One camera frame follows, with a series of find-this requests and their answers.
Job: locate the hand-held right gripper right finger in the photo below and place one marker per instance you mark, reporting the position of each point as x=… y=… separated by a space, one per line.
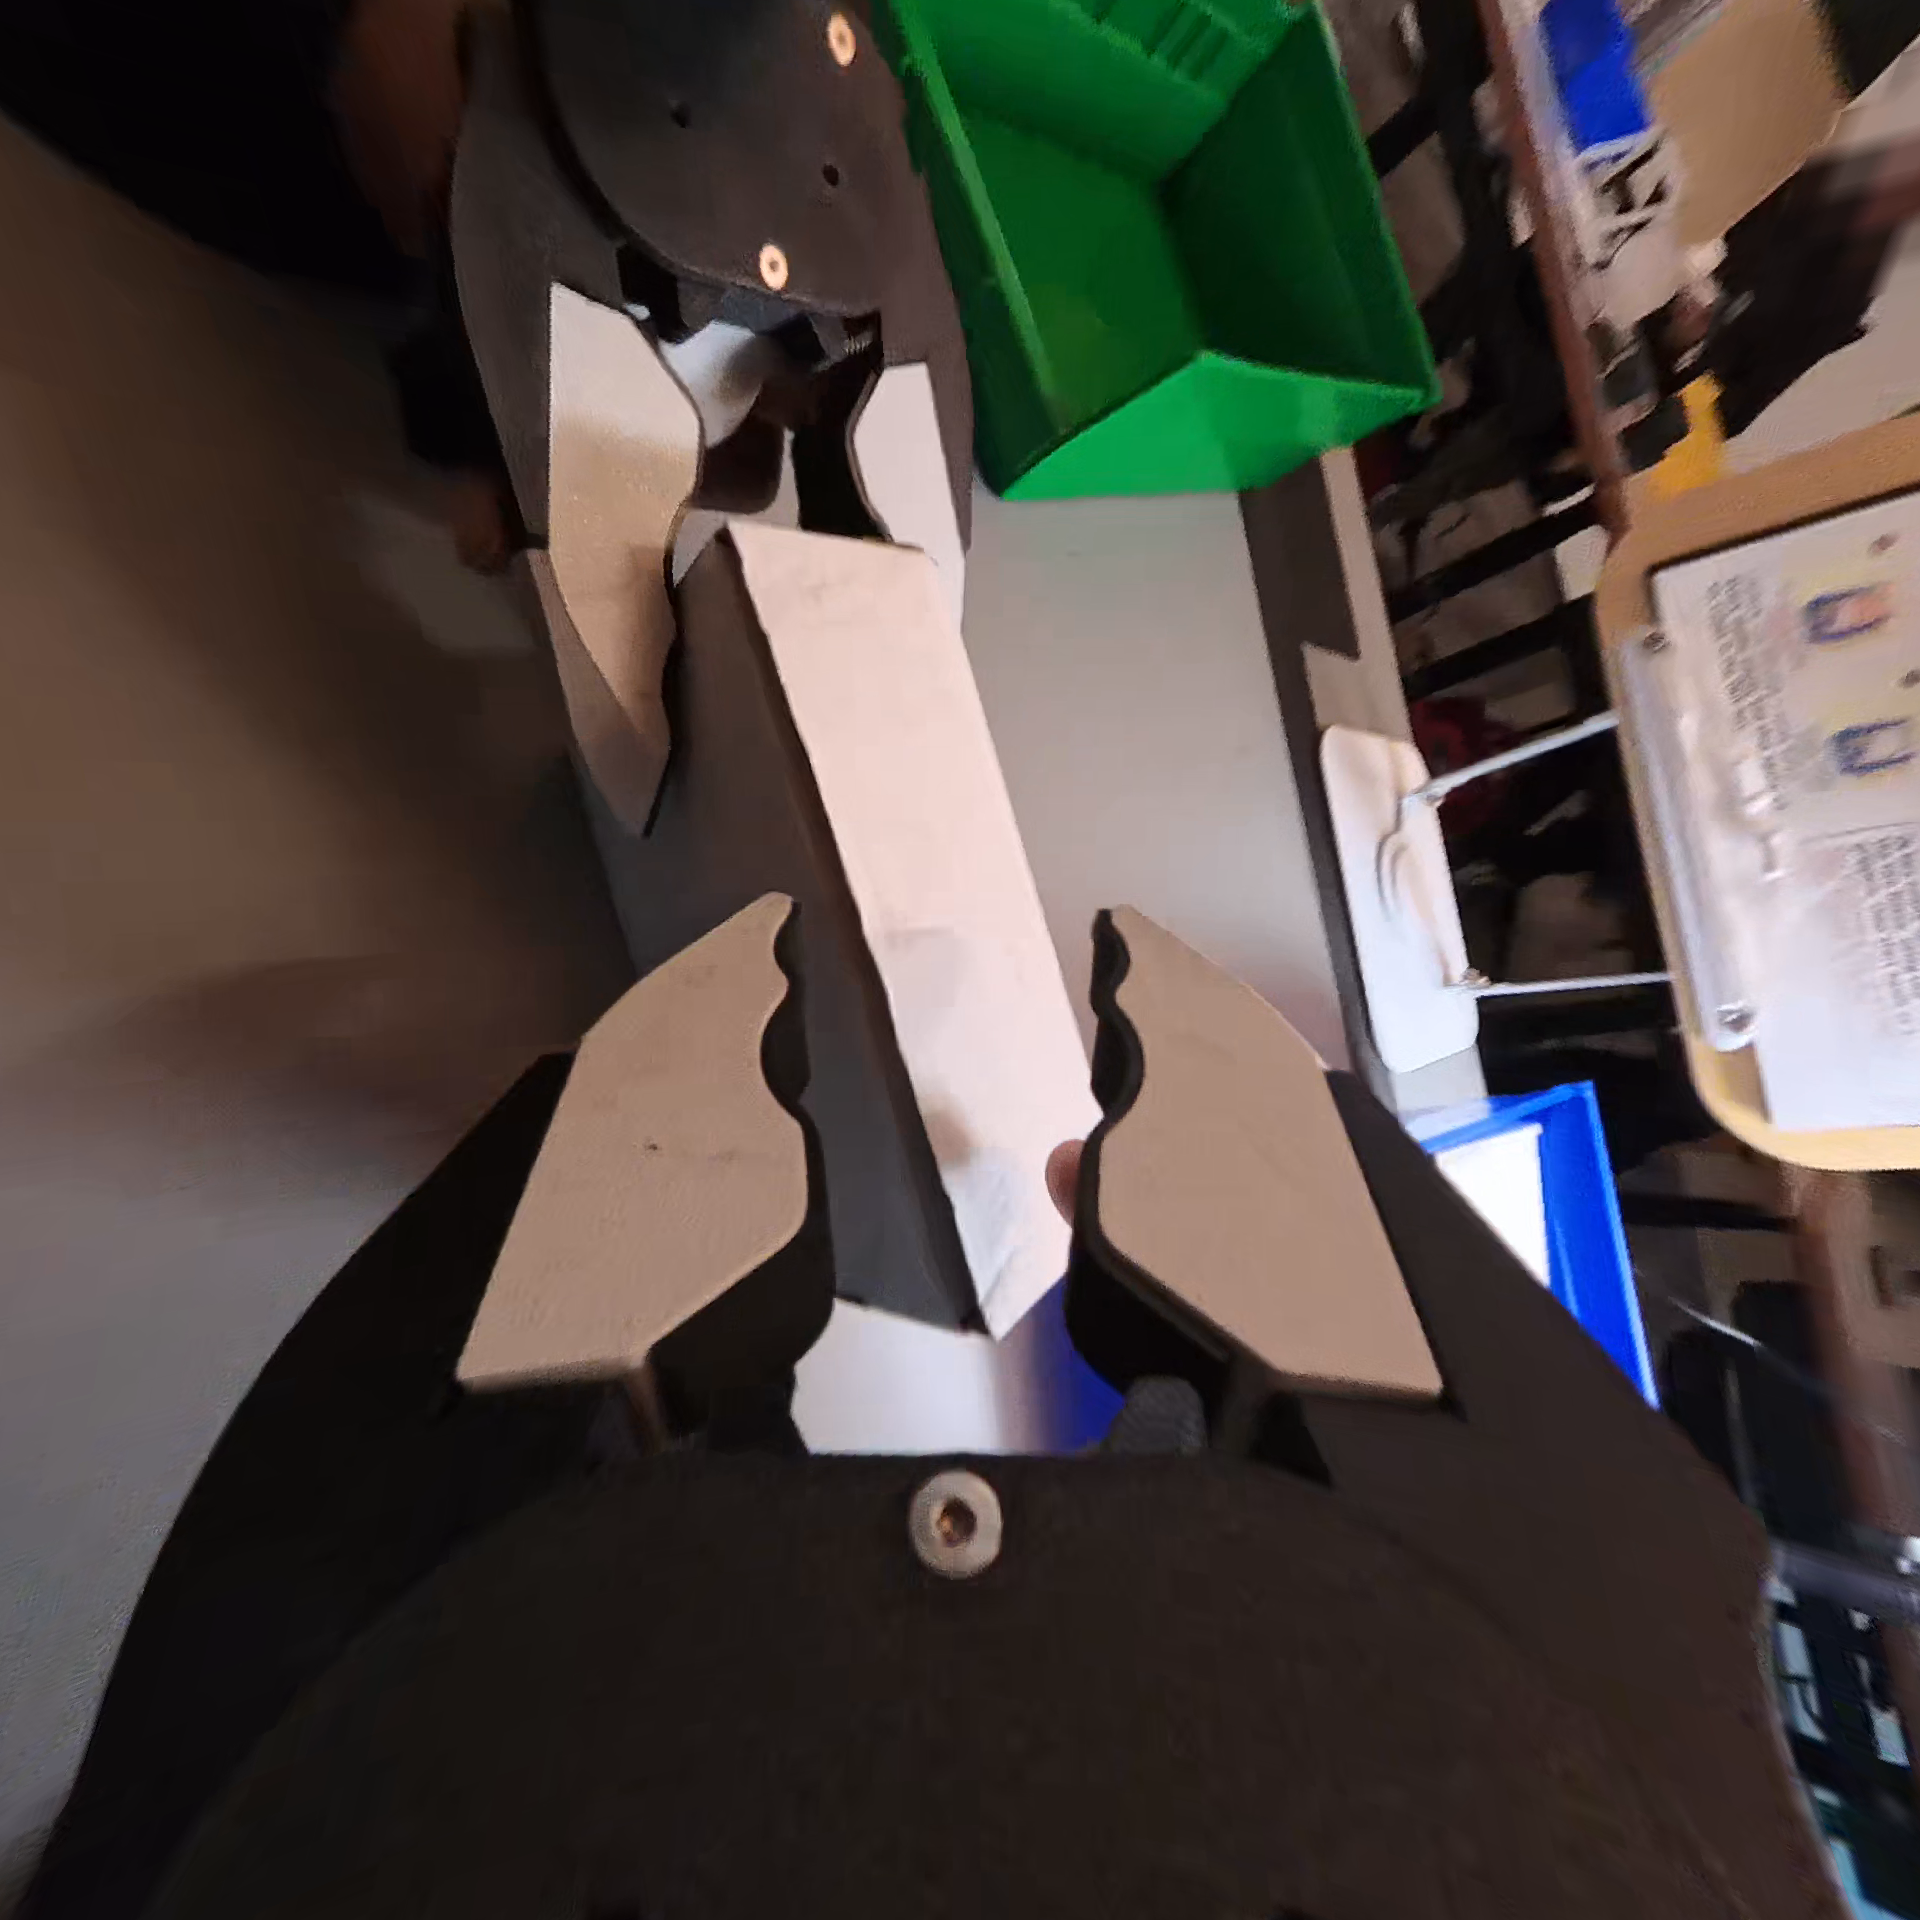
x=1244 y=1200

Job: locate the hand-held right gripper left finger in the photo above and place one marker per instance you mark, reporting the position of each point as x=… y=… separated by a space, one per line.
x=645 y=1200

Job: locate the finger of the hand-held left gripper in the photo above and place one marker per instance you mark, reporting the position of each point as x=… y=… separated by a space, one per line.
x=609 y=495
x=914 y=451

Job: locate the white cardboard mailer box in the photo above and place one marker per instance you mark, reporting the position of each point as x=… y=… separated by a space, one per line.
x=902 y=780
x=1501 y=1185

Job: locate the green plastic bin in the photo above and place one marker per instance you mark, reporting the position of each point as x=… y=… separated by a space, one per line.
x=1200 y=420

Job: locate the grey desk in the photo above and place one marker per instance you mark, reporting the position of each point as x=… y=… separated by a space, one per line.
x=225 y=750

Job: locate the person's left hand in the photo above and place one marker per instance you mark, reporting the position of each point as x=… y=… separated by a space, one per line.
x=482 y=542

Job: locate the person's right hand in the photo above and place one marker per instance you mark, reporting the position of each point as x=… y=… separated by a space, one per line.
x=1063 y=1177

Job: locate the wooden board document stand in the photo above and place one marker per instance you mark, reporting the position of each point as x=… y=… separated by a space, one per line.
x=1396 y=900

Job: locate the printed instruction sheet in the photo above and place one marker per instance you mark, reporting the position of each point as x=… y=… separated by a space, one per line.
x=1800 y=839

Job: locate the small blue plastic bin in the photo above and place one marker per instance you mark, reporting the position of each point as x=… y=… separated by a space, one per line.
x=1589 y=54

